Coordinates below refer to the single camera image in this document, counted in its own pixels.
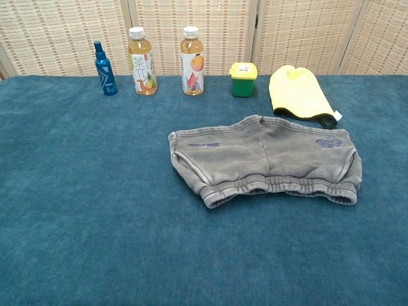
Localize grey shorts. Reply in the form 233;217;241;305
168;115;363;210

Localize green container yellow lid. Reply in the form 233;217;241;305
230;62;258;98

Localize tea bottle peach label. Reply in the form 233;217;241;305
180;26;205;97

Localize tea bottle pineapple label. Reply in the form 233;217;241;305
127;27;158;96

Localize blue carpet table cover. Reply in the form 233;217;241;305
0;73;408;306

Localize woven folding screen panel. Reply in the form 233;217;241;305
127;0;259;77
0;0;133;77
339;0;408;77
254;0;366;77
0;44;17;80

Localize blue spray bottle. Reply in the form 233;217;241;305
93;40;119;96

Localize yellow mitt black strap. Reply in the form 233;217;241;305
268;64;344;130

